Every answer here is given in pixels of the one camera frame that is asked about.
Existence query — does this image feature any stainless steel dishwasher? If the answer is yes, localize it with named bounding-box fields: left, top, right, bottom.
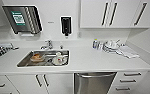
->
left=73, top=71, right=118, bottom=94

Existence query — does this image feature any stack of white dishes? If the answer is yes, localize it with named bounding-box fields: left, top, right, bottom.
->
left=102, top=38, right=124, bottom=53

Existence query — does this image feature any white cup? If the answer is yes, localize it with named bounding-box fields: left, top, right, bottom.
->
left=53, top=51, right=67, bottom=65

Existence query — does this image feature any black soap dispenser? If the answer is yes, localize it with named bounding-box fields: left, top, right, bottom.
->
left=59, top=15, right=73, bottom=37

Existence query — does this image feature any white lower kitchen cabinet unit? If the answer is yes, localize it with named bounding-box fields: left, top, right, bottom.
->
left=0, top=70, right=149, bottom=94

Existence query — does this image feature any orange bowl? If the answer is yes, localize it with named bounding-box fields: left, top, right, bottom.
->
left=29, top=52, right=46, bottom=63

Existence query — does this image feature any stainless steel sink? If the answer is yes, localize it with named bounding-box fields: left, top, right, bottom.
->
left=16, top=49, right=71, bottom=68

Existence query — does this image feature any grey paper towel dispenser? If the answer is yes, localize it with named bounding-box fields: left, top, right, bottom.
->
left=1, top=4, right=44, bottom=36

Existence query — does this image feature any small clear plastic bottle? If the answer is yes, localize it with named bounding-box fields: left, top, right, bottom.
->
left=92, top=37, right=102, bottom=50

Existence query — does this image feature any chrome faucet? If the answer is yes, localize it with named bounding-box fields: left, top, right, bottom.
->
left=40, top=39, right=55, bottom=51

